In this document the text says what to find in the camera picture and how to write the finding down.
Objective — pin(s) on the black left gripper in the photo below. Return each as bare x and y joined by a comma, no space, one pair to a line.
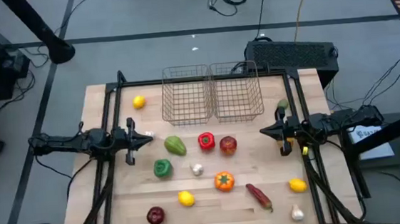
131,146

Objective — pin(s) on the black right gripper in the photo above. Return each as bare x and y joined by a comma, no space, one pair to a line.
284,128

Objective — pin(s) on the white garlic bulb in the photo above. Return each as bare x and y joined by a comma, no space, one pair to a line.
150,133
297,212
197,169

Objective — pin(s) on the yellow orange mango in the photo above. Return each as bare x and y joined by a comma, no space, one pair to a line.
291,141

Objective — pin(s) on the green lime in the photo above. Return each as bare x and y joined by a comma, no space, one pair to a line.
283,103

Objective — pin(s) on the light green chayote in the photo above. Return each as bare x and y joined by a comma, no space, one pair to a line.
175,145

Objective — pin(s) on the green bell pepper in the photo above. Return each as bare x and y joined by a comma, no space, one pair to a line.
162,168

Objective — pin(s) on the yellow lemon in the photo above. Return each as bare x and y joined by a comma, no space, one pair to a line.
297,185
186,198
139,102

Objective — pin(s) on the red yellow apple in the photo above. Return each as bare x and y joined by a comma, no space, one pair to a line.
228,145

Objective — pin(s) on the red bell pepper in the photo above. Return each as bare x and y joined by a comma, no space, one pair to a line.
206,141

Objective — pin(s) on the dark red chili pepper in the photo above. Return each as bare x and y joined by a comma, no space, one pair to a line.
259,196

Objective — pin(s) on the orange tomato with green leaf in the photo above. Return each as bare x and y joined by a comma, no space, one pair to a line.
224,181

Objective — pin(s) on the dark red apple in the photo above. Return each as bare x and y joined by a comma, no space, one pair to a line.
155,215

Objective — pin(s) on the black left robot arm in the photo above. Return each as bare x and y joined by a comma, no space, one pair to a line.
63,142

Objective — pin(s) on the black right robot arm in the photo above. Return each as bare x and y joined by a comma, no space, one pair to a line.
329,121

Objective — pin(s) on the small yellow tag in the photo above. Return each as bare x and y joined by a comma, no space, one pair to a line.
305,150

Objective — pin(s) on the black computer case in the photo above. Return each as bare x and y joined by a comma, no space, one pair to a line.
288,56

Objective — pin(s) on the white printed label sheet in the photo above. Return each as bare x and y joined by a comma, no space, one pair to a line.
370,134

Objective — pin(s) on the black stand pole with base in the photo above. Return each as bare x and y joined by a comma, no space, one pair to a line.
57,48

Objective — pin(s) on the black metal table frame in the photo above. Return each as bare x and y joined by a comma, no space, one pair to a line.
140,83

